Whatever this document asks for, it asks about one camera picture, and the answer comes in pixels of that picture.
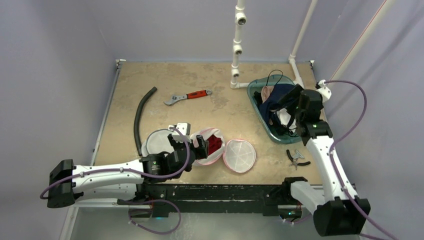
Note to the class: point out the teal transparent plastic bin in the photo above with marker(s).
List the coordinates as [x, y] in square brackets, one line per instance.
[276, 134]

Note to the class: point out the red garment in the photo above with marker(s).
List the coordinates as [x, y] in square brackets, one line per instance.
[214, 144]

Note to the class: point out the blue-trimmed white mesh laundry bag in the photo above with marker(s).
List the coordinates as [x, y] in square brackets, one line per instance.
[156, 143]

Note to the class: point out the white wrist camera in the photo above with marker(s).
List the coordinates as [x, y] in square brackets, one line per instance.
[183, 127]
[322, 88]

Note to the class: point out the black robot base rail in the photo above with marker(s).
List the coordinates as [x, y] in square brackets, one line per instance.
[269, 200]

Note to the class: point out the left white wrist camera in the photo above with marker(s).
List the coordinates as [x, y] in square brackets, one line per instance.
[183, 127]

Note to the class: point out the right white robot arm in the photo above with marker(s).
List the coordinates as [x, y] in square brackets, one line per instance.
[338, 210]

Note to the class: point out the red handled tool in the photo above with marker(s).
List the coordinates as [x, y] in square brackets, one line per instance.
[193, 95]

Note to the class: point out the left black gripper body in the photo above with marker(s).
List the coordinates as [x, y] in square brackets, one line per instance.
[199, 151]

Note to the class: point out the navy blue bra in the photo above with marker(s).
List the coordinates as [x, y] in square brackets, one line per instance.
[269, 108]

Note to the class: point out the white bra with black straps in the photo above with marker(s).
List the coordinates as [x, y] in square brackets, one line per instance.
[286, 120]

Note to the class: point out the pink-trimmed white mesh laundry bag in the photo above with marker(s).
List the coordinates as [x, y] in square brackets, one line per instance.
[238, 155]

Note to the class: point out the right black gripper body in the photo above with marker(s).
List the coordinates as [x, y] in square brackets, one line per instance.
[294, 98]

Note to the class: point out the white PVC pipe frame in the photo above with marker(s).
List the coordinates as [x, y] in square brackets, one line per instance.
[275, 33]

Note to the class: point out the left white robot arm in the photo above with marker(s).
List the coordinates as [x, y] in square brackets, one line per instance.
[70, 183]

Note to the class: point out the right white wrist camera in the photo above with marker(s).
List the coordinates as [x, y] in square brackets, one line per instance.
[322, 88]

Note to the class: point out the pink bra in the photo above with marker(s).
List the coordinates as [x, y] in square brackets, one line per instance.
[266, 92]

